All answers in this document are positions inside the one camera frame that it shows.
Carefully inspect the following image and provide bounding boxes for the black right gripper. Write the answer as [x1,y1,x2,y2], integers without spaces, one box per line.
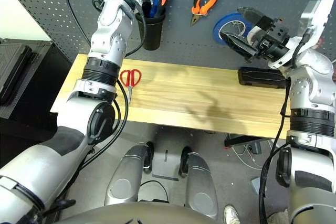
[219,6,291,62]

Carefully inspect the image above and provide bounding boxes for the orange black needle-nose pliers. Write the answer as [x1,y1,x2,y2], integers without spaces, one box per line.
[190,0,223,27]

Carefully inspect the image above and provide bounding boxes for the red handled scissors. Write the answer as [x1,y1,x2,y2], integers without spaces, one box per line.
[120,69,142,103]

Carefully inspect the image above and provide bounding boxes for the dark grey pegboard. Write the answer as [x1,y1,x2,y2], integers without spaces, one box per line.
[0,0,336,72]

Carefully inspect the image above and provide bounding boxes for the white tape roll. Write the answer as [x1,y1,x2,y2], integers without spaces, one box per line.
[246,26,259,45]

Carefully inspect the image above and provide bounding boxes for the silver tape hook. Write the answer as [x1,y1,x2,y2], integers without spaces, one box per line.
[230,20,246,31]

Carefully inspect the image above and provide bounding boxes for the blue tape roll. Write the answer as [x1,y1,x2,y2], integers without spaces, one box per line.
[212,13,254,46]

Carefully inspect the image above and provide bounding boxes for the black plastic cup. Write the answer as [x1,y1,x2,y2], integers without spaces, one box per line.
[136,8,166,51]

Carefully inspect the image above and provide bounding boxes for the black flat tool case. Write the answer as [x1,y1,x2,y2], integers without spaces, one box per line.
[237,67,288,89]

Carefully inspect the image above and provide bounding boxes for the black table leg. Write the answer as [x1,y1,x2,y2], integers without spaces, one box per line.
[224,134,264,148]

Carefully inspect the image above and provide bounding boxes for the black power adapter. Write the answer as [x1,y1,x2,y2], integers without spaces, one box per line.
[248,142,263,155]

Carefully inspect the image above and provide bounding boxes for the grey foot pedal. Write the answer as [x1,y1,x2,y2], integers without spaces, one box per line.
[250,177,263,194]

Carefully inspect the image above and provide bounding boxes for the black equipment cart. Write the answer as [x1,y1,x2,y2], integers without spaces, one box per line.
[0,37,73,162]

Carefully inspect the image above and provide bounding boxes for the black ribbed plastic case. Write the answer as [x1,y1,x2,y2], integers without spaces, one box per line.
[0,44,34,105]

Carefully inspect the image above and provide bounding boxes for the silver right robot leg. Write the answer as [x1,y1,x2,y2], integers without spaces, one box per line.
[178,145,219,221]

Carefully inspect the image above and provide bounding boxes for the silver robot leg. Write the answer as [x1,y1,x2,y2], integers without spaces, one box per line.
[104,141,155,206]
[178,145,219,221]

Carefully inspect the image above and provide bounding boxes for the white sneaker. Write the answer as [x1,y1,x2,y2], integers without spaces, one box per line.
[223,205,240,224]

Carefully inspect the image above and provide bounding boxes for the silver left robot leg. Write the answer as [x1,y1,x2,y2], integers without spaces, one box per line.
[104,141,155,206]

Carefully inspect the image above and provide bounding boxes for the camouflage trouser leg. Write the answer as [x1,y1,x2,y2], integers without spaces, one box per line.
[267,209,289,224]

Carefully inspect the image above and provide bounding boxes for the olive grey robot torso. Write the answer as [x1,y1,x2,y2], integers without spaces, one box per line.
[56,199,221,224]

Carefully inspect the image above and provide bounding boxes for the blue handled screwdriver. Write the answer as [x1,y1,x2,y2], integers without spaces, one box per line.
[149,0,161,17]

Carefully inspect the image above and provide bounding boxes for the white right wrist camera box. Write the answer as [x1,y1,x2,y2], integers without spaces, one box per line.
[269,0,335,69]

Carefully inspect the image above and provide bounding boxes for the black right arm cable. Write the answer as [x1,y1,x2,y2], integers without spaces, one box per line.
[258,26,316,224]

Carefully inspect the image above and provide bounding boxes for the white floor cables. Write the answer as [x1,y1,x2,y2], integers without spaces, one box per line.
[230,140,276,171]

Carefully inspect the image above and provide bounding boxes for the black floor cable loop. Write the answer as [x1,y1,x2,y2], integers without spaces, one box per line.
[138,180,170,203]

